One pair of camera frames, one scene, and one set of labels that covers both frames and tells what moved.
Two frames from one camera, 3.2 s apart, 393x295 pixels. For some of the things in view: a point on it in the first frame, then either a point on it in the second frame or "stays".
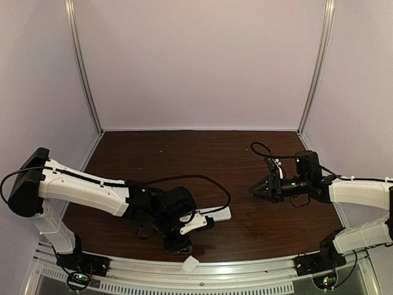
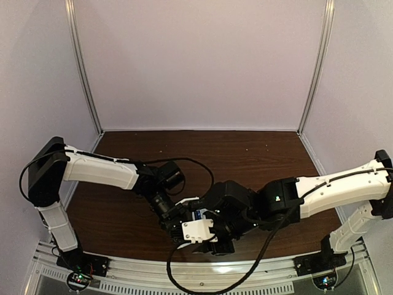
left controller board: [78, 281] stays
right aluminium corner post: [328, 23] stays
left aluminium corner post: [70, 11] stays
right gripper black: [275, 187] -> [221, 246]
